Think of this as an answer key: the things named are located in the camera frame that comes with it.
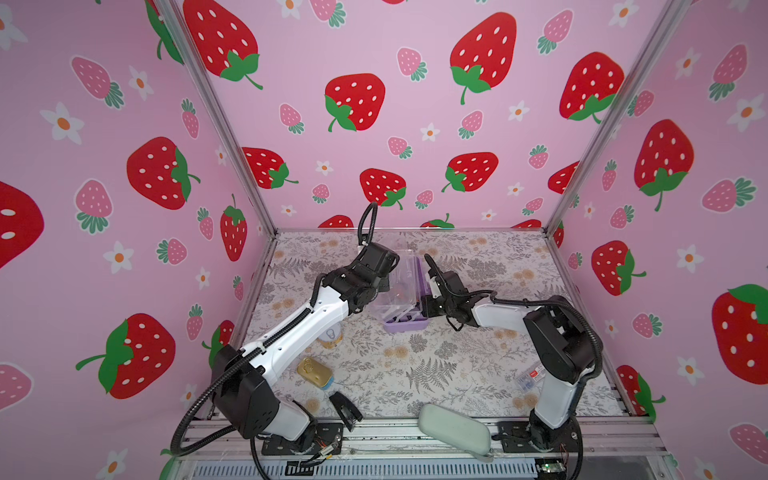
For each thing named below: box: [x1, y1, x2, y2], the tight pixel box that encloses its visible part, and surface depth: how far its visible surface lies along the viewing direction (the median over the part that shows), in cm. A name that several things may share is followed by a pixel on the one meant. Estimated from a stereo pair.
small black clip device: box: [329, 391, 363, 432], surface depth 80 cm
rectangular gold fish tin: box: [297, 357, 334, 390], surface depth 83 cm
